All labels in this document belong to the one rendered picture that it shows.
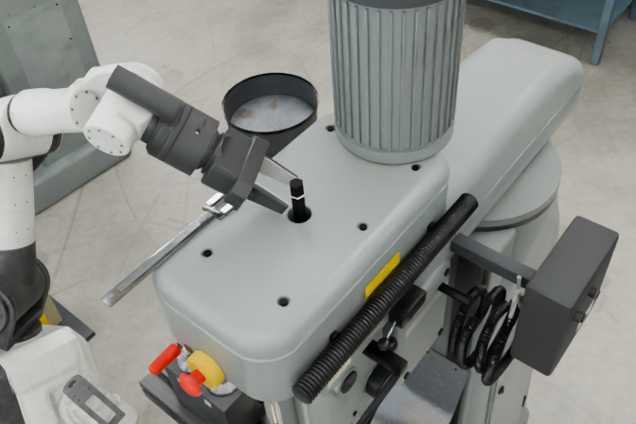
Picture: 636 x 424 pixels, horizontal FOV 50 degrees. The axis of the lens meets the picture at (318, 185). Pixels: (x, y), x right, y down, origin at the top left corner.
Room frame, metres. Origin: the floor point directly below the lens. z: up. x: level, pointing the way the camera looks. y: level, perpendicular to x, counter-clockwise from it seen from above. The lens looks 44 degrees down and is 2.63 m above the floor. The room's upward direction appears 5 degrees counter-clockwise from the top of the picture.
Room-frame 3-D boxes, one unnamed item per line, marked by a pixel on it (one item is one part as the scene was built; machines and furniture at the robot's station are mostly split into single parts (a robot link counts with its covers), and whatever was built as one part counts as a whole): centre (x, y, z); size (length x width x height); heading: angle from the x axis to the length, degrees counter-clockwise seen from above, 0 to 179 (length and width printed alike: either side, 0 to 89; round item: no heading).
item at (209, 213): (0.66, 0.22, 1.89); 0.24 x 0.04 x 0.01; 138
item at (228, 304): (0.72, 0.02, 1.81); 0.47 x 0.26 x 0.16; 138
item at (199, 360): (0.54, 0.19, 1.76); 0.06 x 0.02 x 0.06; 48
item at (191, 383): (0.52, 0.20, 1.76); 0.04 x 0.03 x 0.04; 48
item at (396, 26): (0.89, -0.14, 2.05); 0.20 x 0.20 x 0.32
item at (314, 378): (0.63, -0.10, 1.79); 0.45 x 0.04 x 0.04; 138
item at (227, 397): (0.92, 0.31, 1.04); 0.22 x 0.12 x 0.20; 48
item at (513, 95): (1.08, -0.31, 1.66); 0.80 x 0.23 x 0.20; 138
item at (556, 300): (0.70, -0.42, 1.62); 0.20 x 0.09 x 0.21; 138
